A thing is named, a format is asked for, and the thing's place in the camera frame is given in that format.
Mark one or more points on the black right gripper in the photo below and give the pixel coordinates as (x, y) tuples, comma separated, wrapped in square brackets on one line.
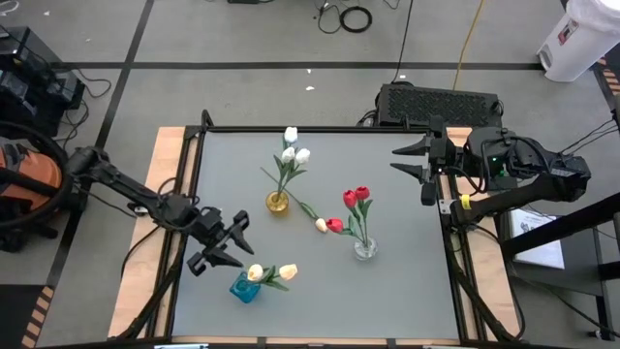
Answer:
[(448, 162)]

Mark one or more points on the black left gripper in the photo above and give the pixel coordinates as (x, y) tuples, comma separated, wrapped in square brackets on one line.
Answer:
[(213, 230)]

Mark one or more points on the cream artificial tulip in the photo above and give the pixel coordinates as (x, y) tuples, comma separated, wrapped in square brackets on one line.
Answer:
[(288, 271), (255, 272), (320, 224)]

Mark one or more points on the red artificial tulip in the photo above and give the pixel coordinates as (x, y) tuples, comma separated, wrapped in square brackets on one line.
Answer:
[(350, 199), (334, 225), (362, 192)]

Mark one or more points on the white artificial tulip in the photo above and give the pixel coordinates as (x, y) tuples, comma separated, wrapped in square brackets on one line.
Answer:
[(302, 156), (290, 134), (288, 155)]

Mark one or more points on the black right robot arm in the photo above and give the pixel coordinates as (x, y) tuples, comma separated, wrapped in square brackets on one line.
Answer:
[(533, 186)]

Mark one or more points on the teal glass vase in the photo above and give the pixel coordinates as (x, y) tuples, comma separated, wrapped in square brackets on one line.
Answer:
[(239, 293)]

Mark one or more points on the yellow glass vase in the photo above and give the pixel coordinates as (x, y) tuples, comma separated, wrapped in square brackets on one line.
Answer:
[(271, 206)]

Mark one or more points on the clear glass vase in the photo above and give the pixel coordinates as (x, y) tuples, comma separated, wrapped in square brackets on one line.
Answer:
[(370, 252)]

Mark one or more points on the black perforated computer case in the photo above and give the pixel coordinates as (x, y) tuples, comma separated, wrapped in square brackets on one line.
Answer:
[(436, 104)]

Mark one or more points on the white paper booklet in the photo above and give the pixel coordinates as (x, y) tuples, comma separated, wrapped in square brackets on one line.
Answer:
[(537, 242)]

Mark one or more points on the black metal side table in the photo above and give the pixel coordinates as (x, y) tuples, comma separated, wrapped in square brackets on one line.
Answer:
[(581, 262)]

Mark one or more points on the white trash bin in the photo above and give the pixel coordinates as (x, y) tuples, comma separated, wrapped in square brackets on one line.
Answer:
[(576, 48)]

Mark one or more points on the orange black shop vacuum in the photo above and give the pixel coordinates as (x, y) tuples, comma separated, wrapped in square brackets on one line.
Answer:
[(34, 169)]

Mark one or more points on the black computer tower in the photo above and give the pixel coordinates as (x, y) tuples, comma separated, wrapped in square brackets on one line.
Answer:
[(19, 48), (58, 92)]

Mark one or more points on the small white floor plug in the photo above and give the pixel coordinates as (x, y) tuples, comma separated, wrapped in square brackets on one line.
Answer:
[(597, 333)]

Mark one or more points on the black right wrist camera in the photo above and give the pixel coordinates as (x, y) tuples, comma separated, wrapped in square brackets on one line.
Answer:
[(428, 194)]

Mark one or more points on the black aluminium rig frame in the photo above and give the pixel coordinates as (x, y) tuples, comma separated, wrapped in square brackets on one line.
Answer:
[(315, 129)]

